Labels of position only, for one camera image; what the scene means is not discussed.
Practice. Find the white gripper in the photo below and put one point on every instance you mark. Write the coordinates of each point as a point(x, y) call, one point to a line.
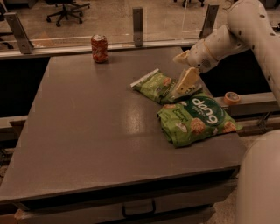
point(199, 57)

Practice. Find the green jalapeno kettle chip bag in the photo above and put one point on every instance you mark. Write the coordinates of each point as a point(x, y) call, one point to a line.
point(161, 88)

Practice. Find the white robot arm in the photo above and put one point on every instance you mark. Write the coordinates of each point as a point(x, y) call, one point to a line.
point(248, 28)

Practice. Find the green dang rice chip bag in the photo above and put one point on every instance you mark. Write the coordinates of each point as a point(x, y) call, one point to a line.
point(195, 119)

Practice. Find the orange tape roll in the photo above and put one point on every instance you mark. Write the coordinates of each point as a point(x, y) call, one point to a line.
point(231, 98)

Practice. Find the orange soda can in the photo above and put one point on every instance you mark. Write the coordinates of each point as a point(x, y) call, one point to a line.
point(99, 45)

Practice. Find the black office chair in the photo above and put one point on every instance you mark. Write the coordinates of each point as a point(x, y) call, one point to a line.
point(69, 9)

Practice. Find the right metal bracket post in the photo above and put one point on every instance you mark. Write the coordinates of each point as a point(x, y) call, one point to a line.
point(211, 14)

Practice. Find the metal bracket post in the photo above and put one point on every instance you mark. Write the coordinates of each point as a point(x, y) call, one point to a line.
point(24, 44)
point(138, 36)
point(211, 14)

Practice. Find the middle metal bracket post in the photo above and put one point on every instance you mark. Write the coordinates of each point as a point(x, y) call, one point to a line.
point(138, 36)

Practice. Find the left metal bracket post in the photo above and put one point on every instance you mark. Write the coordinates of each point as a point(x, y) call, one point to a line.
point(24, 44)

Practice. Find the grey drawer with black handle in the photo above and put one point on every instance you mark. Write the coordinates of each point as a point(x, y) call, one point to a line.
point(194, 207)

